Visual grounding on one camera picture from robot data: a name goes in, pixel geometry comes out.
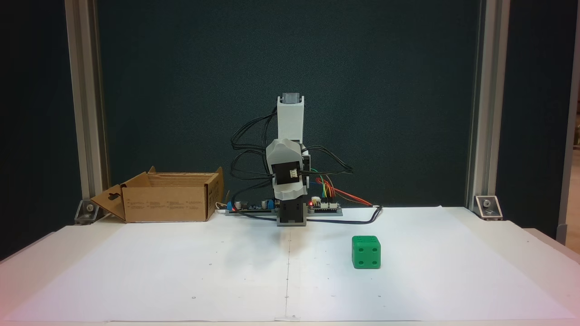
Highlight green dice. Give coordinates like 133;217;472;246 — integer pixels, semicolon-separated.
352;235;382;269

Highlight circuit board with white connector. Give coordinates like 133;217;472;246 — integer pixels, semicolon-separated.
308;196;343;216

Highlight circuit board with blue component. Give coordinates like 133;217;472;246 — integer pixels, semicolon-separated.
226;196;278;216

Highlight open cardboard box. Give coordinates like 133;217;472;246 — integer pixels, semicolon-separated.
90;166;225;223

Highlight white paper sheet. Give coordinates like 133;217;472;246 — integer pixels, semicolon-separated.
2;206;577;323

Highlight grey vertical bar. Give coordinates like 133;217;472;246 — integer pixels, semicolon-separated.
556;0;580;245

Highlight green jumper wire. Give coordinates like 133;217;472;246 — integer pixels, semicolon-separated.
309;168;328;201

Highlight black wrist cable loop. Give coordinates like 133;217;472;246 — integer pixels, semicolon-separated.
301;145;354;178

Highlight orange red wire pair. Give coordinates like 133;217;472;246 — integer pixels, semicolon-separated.
316;177;373;207

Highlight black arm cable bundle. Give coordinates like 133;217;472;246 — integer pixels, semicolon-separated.
230;110;279;213

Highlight metal corner bracket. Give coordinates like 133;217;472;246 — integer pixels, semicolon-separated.
474;195;503;221
74;199;100;225

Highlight aluminium frame post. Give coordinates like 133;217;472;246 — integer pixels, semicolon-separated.
466;0;511;210
65;0;110;213

